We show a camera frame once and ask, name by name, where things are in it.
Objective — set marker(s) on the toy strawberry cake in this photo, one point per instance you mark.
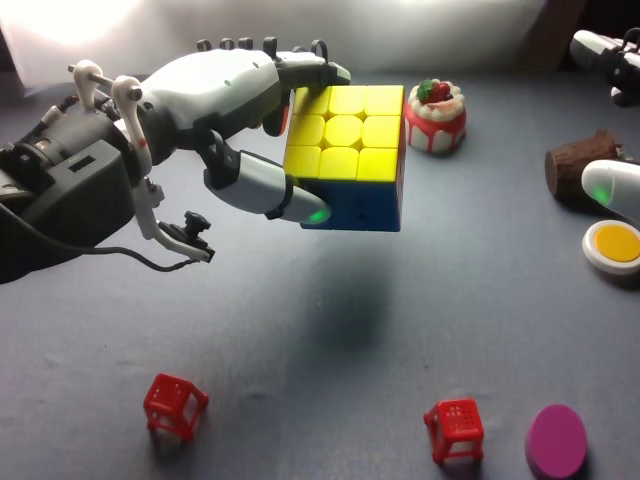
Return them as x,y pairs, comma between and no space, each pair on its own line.
435,125

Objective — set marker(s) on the magenta round disc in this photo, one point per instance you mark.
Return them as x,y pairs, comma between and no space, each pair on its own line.
557,442

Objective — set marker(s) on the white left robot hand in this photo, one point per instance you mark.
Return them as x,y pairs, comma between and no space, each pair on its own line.
215,85

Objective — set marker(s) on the Rubik's cube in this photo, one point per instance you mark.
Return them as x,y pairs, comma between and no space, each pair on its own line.
350,145

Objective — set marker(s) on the grey table cloth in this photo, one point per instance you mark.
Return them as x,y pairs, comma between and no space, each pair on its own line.
250,360

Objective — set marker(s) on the red toy stool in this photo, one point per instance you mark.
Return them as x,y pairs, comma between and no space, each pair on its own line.
172,395
460,417

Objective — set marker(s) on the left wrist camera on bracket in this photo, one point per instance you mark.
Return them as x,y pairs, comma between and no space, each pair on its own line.
192,235

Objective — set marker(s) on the brown wooden log piece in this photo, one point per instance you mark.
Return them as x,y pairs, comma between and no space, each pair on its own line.
570,170

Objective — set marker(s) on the brown cardboard panel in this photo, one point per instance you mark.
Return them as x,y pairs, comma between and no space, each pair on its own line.
557,35

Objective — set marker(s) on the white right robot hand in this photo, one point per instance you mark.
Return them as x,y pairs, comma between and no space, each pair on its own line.
612,182

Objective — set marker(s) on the white disc with yellow centre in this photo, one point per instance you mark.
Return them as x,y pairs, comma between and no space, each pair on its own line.
617,242

